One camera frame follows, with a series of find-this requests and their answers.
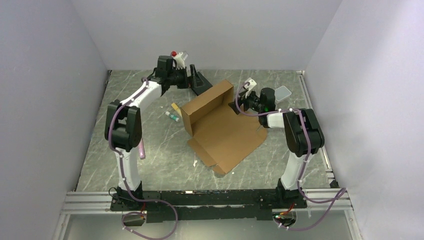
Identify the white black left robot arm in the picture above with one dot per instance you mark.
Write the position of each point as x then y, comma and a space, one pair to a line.
123, 127

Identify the white translucent plastic case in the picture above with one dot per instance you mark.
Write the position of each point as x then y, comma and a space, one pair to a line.
281, 93

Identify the brown cardboard box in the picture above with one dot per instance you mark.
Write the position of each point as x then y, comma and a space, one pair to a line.
220, 137

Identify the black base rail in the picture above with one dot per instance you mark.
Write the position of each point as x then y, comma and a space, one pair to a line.
209, 214

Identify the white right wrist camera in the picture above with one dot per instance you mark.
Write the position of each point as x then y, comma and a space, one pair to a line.
250, 84

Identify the green white glue stick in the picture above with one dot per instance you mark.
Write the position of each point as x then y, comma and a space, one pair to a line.
172, 116

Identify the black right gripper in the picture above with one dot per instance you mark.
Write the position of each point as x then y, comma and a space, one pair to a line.
242, 99

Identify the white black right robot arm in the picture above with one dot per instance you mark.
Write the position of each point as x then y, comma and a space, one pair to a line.
303, 134

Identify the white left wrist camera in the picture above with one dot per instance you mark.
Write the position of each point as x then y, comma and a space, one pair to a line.
179, 59

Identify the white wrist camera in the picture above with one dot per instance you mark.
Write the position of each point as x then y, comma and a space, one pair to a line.
179, 59
250, 84

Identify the aluminium frame rail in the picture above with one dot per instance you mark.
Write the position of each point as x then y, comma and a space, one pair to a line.
258, 199

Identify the pink pen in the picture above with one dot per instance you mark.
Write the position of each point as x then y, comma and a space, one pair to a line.
141, 150

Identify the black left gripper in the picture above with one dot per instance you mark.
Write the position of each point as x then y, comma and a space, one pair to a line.
196, 81

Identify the yellow marker pen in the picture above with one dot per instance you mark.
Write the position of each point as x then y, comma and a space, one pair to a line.
176, 108

